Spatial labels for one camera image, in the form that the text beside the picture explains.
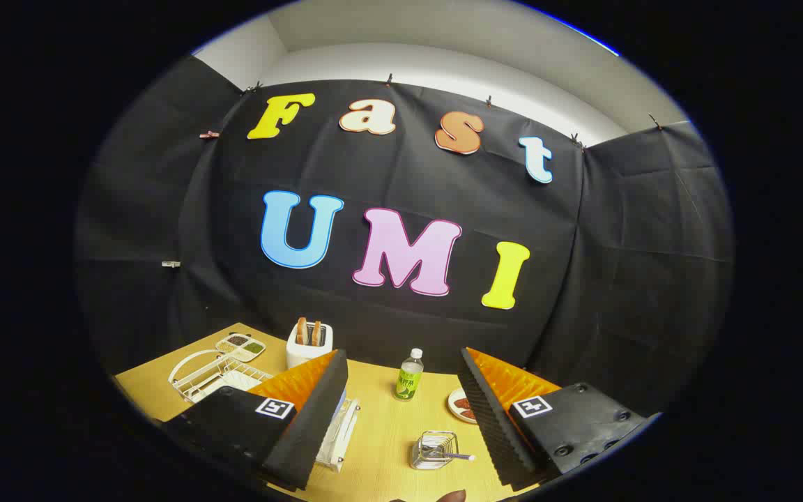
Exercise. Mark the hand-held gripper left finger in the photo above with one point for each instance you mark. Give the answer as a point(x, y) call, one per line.
point(318, 418)

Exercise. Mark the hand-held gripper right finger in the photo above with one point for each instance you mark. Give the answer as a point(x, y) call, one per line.
point(492, 425)

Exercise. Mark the white round dish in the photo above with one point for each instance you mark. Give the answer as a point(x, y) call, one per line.
point(454, 406)

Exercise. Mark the white toaster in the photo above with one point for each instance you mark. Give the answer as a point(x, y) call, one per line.
point(304, 354)

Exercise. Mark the toasted bread slice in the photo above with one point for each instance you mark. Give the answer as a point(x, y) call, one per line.
point(316, 334)
point(301, 330)

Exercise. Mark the green label drink bottle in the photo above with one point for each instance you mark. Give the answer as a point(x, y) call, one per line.
point(408, 382)

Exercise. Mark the white divided seasoning tray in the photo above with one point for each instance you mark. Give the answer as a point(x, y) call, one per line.
point(241, 346)

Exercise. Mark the black backdrop cloth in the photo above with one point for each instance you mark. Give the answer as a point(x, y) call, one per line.
point(617, 279)

